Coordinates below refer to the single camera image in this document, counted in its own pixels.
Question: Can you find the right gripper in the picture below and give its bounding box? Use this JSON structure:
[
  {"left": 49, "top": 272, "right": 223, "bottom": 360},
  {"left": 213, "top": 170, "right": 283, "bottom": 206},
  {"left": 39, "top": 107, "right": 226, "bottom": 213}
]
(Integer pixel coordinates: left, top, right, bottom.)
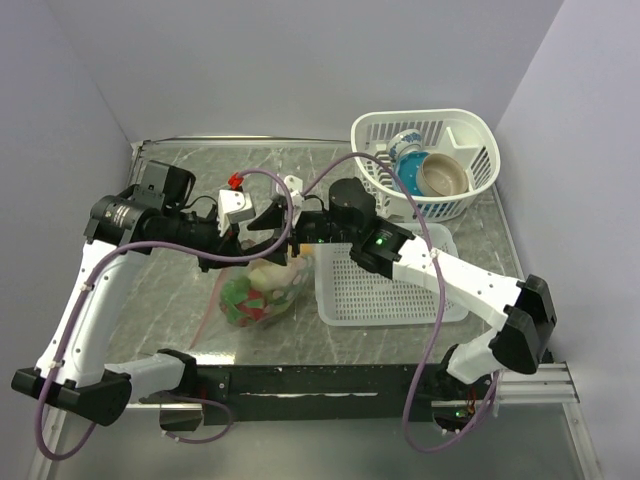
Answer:
[{"left": 244, "top": 203, "right": 356, "bottom": 269}]

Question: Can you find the fake white radish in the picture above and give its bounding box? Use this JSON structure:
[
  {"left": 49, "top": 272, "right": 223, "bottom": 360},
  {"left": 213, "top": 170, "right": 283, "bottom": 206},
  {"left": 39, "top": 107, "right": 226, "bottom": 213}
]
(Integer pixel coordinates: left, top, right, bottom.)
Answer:
[{"left": 248, "top": 263, "right": 298, "bottom": 292}]

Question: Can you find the clear zip top bag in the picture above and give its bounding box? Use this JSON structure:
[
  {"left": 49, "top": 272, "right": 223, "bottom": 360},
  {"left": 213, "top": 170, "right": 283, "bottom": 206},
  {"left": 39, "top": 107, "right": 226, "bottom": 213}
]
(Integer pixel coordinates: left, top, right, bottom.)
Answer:
[{"left": 190, "top": 244, "right": 315, "bottom": 349}]

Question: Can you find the fake red dragon fruit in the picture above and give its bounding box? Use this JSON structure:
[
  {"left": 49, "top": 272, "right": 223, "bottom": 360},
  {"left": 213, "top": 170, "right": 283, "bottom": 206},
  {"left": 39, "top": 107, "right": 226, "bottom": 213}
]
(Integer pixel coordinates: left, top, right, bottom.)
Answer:
[{"left": 219, "top": 276, "right": 280, "bottom": 327}]

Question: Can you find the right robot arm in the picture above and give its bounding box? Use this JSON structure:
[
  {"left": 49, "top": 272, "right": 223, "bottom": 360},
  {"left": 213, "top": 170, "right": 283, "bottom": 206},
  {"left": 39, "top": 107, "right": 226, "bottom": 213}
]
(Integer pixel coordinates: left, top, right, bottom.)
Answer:
[{"left": 248, "top": 178, "right": 557, "bottom": 399}]

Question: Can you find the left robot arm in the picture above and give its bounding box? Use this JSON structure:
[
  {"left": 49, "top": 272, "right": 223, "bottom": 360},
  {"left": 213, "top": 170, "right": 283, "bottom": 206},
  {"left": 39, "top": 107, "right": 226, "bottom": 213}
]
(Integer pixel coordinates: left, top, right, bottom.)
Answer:
[{"left": 11, "top": 161, "right": 255, "bottom": 426}]

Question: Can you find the rectangular white perforated basket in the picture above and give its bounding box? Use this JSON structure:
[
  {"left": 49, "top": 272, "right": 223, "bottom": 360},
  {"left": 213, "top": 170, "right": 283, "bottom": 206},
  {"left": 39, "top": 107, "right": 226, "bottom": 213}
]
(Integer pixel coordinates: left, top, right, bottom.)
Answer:
[{"left": 314, "top": 243, "right": 439, "bottom": 327}]

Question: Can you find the teal plate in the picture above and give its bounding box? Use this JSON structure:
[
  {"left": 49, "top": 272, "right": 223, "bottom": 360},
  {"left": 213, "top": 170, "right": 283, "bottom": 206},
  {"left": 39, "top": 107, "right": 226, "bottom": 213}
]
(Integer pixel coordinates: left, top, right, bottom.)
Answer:
[{"left": 393, "top": 151, "right": 429, "bottom": 196}]

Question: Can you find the blue white patterned bowl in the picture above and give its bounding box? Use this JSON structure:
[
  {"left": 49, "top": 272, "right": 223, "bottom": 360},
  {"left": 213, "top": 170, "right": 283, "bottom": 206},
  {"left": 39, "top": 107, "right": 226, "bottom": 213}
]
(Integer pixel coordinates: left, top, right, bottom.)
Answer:
[{"left": 387, "top": 129, "right": 423, "bottom": 162}]

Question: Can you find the round white dish basket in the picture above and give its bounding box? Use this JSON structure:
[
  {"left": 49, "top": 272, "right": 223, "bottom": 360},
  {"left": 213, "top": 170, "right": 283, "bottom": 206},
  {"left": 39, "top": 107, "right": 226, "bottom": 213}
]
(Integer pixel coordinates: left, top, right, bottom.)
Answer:
[{"left": 351, "top": 109, "right": 501, "bottom": 222}]

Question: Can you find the beige bowl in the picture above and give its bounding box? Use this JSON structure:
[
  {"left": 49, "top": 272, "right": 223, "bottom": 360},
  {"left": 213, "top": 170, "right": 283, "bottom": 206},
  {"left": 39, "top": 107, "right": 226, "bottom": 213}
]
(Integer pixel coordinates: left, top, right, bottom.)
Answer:
[{"left": 417, "top": 153, "right": 469, "bottom": 197}]

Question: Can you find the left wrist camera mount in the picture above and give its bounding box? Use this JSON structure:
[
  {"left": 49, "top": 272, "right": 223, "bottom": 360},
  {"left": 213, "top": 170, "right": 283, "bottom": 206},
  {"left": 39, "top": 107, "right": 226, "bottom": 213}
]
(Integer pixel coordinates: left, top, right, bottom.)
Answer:
[{"left": 217, "top": 173, "right": 256, "bottom": 235}]

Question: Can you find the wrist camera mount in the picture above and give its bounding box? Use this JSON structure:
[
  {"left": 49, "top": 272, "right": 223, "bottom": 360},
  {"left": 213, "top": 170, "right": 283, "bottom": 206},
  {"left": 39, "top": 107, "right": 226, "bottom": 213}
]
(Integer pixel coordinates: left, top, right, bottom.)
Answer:
[
  {"left": 284, "top": 175, "right": 304, "bottom": 209},
  {"left": 217, "top": 173, "right": 256, "bottom": 235}
]

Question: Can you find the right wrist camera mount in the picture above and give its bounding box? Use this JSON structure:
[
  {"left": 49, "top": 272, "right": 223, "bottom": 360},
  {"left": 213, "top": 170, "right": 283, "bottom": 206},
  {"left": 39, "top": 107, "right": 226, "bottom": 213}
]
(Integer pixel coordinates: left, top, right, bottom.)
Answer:
[{"left": 284, "top": 175, "right": 304, "bottom": 209}]

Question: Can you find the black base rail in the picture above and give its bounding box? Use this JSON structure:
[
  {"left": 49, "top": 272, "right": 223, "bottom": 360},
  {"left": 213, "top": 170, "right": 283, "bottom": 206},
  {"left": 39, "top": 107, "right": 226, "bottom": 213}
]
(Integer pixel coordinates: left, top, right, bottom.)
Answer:
[{"left": 138, "top": 363, "right": 481, "bottom": 434}]

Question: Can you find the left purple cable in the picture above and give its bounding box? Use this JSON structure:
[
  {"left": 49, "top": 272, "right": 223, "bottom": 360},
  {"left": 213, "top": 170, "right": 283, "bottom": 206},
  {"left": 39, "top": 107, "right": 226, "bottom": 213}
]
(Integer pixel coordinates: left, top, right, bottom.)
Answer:
[{"left": 37, "top": 169, "right": 301, "bottom": 460}]

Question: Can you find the purple cable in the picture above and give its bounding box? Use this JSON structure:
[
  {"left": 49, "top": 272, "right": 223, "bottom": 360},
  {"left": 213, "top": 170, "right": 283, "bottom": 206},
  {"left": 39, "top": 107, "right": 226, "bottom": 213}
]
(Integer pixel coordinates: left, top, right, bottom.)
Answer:
[
  {"left": 37, "top": 169, "right": 301, "bottom": 460},
  {"left": 299, "top": 152, "right": 501, "bottom": 454}
]

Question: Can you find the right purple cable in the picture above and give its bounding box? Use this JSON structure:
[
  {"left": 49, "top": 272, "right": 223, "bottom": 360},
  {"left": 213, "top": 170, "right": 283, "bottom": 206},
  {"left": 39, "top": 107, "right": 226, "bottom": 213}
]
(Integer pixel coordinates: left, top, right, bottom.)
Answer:
[{"left": 299, "top": 152, "right": 501, "bottom": 454}]

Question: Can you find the aluminium frame rail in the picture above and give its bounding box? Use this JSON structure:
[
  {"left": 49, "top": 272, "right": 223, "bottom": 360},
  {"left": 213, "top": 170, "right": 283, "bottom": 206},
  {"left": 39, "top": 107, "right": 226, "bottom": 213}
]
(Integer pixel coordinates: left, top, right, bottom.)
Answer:
[{"left": 49, "top": 362, "right": 581, "bottom": 409}]

